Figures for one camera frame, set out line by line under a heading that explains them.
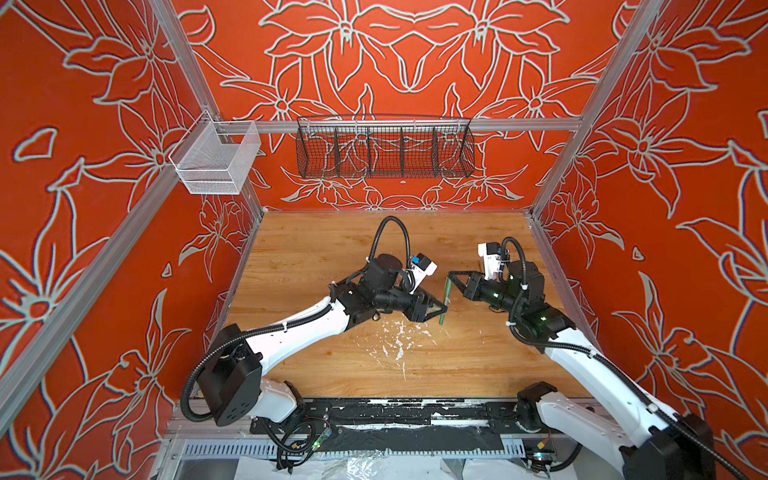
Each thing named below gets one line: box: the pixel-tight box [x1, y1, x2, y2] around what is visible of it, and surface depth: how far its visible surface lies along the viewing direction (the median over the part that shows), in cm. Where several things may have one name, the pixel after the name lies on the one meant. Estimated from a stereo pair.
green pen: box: [439, 277, 453, 325], surface depth 76 cm
